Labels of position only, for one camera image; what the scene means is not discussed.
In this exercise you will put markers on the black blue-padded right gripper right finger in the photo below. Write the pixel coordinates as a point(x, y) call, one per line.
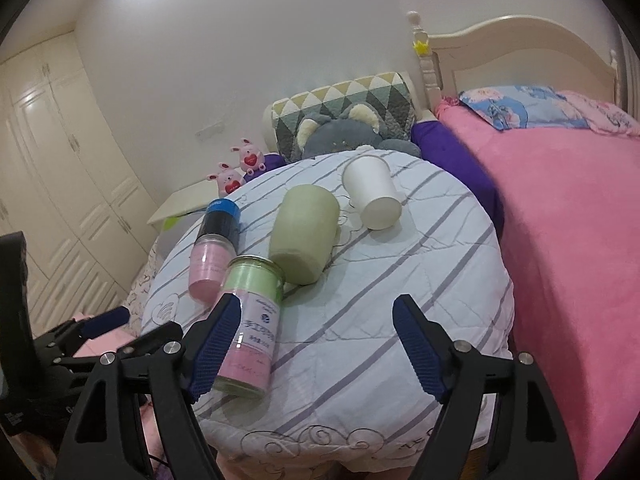
point(527, 436)

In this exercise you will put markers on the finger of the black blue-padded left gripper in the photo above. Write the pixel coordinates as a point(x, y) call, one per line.
point(105, 439)

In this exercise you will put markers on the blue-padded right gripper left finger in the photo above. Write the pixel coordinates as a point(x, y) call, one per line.
point(104, 322)

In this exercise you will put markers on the pale green plastic cup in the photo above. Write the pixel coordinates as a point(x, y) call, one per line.
point(304, 233)

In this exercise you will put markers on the white paper cup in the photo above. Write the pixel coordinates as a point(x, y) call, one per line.
point(367, 180)

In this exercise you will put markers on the cream wardrobe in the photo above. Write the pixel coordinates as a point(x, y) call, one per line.
point(67, 186)

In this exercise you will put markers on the blue-lidded pink jar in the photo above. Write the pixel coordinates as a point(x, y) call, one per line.
point(215, 246)

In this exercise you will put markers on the green-lidded pink jar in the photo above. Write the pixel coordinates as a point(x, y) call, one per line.
point(258, 283)

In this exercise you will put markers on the cream bedside table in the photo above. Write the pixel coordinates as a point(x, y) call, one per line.
point(194, 197)

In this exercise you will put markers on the pink bunny plush front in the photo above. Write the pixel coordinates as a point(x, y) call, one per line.
point(227, 179)

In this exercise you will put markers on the pink bunny plush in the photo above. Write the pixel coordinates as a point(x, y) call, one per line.
point(227, 179)
point(252, 159)

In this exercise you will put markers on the pink bunny plush rear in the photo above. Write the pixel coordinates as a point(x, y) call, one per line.
point(252, 159)

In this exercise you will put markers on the pink bed blanket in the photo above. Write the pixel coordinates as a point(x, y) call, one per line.
point(571, 245)

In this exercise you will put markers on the white purple-striped quilt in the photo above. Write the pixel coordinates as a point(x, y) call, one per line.
point(342, 389)

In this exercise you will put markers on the purple blanket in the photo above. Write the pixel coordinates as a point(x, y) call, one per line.
point(440, 146)

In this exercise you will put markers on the blue cartoon pillow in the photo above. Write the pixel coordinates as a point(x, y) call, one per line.
point(522, 107)

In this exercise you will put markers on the grey koala plush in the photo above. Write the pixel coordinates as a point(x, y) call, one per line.
point(359, 125)

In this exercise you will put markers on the triangle-patterned pillow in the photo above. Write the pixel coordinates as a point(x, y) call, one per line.
point(391, 94)

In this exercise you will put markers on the cream wooden headboard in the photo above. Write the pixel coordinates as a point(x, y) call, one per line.
point(513, 49)

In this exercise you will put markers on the white wall socket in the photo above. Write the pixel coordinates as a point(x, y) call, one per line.
point(210, 131)

